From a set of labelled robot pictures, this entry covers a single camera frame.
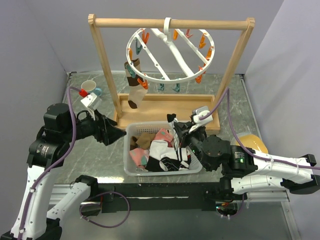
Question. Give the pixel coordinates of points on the teal clothes peg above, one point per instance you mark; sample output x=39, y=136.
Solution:
x=130, y=71
x=161, y=87

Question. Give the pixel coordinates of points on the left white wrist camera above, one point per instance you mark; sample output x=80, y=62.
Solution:
x=91, y=101

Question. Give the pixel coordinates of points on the orange clothes peg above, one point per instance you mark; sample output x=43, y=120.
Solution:
x=198, y=79
x=143, y=83
x=130, y=54

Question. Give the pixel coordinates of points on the pink sock left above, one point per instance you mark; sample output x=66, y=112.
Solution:
x=140, y=157

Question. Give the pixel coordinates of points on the wooden hanger stand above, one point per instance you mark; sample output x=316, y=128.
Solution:
x=156, y=105

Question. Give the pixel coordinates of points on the tan brown sock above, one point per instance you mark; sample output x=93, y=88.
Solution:
x=143, y=141

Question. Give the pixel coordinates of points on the yellow dish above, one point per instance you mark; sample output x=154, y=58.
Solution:
x=252, y=141

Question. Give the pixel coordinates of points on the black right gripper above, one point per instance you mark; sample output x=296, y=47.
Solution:
x=182, y=129

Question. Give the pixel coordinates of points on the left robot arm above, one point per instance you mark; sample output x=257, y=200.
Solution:
x=53, y=143

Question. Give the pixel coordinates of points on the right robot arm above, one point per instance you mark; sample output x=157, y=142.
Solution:
x=245, y=169

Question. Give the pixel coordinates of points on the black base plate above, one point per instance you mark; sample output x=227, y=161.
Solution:
x=113, y=202

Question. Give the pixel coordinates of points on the white round clip hanger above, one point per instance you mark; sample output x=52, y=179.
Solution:
x=173, y=53

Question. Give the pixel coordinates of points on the teal far right peg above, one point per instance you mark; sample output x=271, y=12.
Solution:
x=177, y=88

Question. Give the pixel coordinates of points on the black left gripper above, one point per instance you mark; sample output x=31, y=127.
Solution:
x=104, y=128

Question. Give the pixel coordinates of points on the teal right clothes peg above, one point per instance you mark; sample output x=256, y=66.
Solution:
x=161, y=87

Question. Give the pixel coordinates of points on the white black sock in basket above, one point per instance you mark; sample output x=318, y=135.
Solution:
x=163, y=158

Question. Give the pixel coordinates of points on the white plastic laundry basket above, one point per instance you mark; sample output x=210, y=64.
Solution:
x=136, y=129

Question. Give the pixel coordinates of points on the aluminium rail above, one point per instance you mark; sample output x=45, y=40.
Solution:
x=267, y=197

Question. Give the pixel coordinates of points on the cream brown ribbed sock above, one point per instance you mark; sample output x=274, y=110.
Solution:
x=136, y=91

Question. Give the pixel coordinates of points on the black white striped sock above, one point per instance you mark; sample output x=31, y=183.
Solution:
x=176, y=127

